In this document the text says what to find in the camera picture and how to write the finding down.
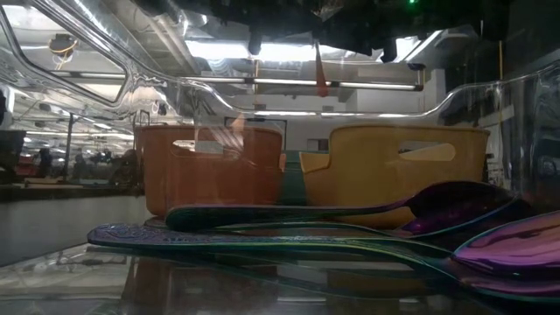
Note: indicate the person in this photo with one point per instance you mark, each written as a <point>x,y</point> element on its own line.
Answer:
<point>129,166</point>
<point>79,159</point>
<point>44,161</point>

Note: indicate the ceiling light tube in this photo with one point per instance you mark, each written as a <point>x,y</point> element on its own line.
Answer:
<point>289,81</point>

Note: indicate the yellow black ceiling reel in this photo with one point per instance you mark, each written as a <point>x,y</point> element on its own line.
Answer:
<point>62,45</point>

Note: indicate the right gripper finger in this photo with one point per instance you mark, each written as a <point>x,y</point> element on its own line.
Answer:
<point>388,51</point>

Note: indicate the clear plastic bin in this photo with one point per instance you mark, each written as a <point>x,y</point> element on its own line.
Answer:
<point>280,284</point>

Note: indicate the orange plastic bin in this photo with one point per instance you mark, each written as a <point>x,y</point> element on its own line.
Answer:
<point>210,184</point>

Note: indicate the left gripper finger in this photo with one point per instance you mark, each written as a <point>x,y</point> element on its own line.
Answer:
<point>255,41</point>

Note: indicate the ceiling light panel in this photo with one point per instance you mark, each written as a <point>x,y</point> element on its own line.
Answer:
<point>284,51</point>

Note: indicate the teal plastic bin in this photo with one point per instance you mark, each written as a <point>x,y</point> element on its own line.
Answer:
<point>292,179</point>

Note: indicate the iridescent purple spoon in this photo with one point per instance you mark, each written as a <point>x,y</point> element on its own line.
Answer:
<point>485,221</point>
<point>175,238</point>
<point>271,214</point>

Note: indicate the dark monitor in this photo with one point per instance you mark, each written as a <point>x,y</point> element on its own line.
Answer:
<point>11,151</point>

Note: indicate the yellow plastic bin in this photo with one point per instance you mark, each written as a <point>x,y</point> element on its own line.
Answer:
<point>372,175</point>

